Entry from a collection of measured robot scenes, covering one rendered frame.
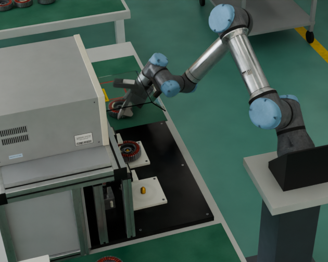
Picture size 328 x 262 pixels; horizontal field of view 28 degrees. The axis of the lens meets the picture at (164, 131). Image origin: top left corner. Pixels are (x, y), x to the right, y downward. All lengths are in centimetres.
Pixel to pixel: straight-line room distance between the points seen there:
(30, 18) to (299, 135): 192
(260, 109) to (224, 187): 131
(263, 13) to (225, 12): 251
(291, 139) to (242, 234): 102
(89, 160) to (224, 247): 59
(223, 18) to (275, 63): 226
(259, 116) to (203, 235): 49
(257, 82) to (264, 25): 242
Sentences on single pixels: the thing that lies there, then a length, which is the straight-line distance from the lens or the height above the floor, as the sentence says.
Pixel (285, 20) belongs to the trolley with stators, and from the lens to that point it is 502.
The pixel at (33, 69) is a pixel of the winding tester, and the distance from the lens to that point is 232.
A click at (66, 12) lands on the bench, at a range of 394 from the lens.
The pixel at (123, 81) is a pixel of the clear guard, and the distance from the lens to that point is 266.
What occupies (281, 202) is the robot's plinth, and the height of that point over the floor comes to 75.
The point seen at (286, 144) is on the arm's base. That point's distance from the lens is 258.
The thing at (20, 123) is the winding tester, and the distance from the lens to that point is 214.
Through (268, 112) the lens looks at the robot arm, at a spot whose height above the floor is 108.
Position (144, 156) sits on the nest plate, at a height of 78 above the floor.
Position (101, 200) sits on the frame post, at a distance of 224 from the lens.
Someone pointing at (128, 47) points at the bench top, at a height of 75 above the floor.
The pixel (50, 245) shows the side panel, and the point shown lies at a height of 83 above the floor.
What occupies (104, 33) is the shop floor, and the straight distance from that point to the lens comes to 524.
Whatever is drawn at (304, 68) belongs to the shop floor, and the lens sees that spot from 480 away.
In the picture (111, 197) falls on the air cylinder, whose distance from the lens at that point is 248.
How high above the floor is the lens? 251
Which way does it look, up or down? 37 degrees down
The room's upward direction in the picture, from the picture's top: 2 degrees counter-clockwise
